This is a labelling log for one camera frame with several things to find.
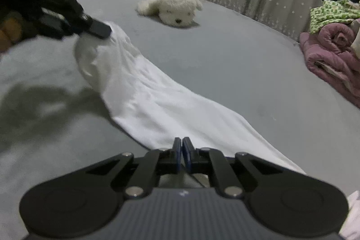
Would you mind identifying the pink quilt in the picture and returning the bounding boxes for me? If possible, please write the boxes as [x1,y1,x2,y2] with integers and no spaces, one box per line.
[299,19,360,109]

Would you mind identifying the white pants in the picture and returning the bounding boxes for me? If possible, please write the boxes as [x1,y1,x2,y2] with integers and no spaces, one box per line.
[74,21,307,175]

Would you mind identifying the person's left hand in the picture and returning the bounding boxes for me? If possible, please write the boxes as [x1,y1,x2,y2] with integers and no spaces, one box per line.
[0,15,23,53]

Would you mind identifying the pale cloth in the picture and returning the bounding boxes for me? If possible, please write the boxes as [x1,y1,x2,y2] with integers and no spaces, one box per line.
[339,191,360,240]

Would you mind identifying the white plush dog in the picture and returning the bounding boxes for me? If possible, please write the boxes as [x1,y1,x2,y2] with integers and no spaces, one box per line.
[137,0,203,28]

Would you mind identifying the green patterned garment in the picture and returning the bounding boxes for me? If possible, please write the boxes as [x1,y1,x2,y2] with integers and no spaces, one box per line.
[309,0,360,34]

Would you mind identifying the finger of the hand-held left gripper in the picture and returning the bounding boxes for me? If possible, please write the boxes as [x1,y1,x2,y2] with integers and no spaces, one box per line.
[67,0,112,38]

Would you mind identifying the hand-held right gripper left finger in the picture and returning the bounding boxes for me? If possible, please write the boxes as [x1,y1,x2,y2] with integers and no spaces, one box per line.
[84,137,183,198]

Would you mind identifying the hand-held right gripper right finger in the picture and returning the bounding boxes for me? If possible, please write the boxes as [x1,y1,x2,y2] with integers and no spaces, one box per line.
[182,137,283,198]

